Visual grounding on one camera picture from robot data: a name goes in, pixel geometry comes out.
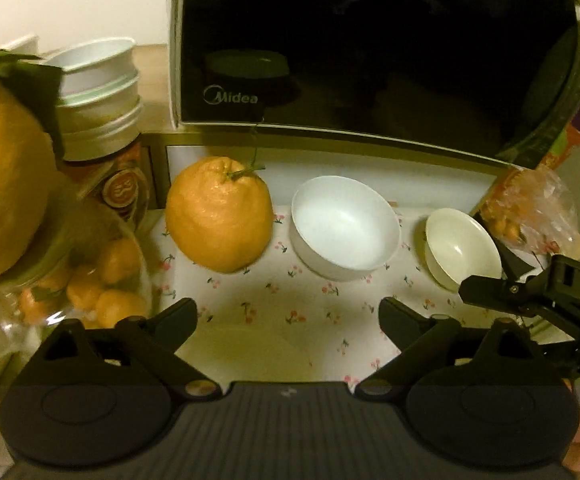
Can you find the pile of small oranges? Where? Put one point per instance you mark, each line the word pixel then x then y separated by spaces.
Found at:
pixel 115 305

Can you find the white olive-edged microwave stand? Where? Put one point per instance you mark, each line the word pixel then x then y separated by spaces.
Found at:
pixel 320 165

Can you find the large orange with leaves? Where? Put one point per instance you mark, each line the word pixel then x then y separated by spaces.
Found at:
pixel 5 170

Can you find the black microwave oven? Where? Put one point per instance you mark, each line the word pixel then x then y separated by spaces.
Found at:
pixel 370 60

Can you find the cream bowl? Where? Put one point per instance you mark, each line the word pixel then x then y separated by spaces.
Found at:
pixel 455 245

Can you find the white bowl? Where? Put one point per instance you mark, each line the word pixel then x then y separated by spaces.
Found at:
pixel 345 230

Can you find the large orange with stem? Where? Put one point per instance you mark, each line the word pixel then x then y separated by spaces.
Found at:
pixel 215 220

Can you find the orange fruit box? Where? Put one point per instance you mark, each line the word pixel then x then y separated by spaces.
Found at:
pixel 570 140

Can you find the orange label jar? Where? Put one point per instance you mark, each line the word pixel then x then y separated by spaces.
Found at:
pixel 120 190

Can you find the cherry print tablecloth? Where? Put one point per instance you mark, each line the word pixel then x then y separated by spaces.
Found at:
pixel 295 300

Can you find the plastic bag of oranges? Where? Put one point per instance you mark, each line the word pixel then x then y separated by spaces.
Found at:
pixel 535 205

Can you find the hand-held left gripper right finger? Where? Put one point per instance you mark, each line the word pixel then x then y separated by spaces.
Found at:
pixel 395 320

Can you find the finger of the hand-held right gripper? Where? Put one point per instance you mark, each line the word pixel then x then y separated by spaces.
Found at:
pixel 490 290
pixel 517 269

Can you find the glass bowl of kumquats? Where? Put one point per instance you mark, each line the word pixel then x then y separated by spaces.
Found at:
pixel 135 240

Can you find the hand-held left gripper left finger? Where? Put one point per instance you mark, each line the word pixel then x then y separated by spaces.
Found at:
pixel 180 317

